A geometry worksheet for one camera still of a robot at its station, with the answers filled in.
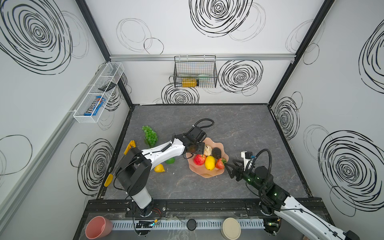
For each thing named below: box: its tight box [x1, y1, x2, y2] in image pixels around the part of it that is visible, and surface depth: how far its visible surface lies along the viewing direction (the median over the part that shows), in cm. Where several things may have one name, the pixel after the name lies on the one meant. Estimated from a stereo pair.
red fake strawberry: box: [215, 158, 227, 170], surface depth 83 cm
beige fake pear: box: [203, 144, 213, 156], surface depth 88 cm
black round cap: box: [187, 218, 197, 231], surface depth 63 cm
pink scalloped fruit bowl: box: [185, 137, 229, 179], surface depth 86 cm
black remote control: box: [98, 82, 117, 92], surface depth 82 cm
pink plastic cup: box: [85, 215, 113, 240], surface depth 63 cm
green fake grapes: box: [142, 125, 159, 148], surface depth 99 cm
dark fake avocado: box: [212, 147, 222, 160], surface depth 88 cm
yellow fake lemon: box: [204, 155, 216, 171], surface depth 86 cm
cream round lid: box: [220, 217, 241, 240], surface depth 64 cm
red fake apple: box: [193, 154, 206, 166], surface depth 86 cm
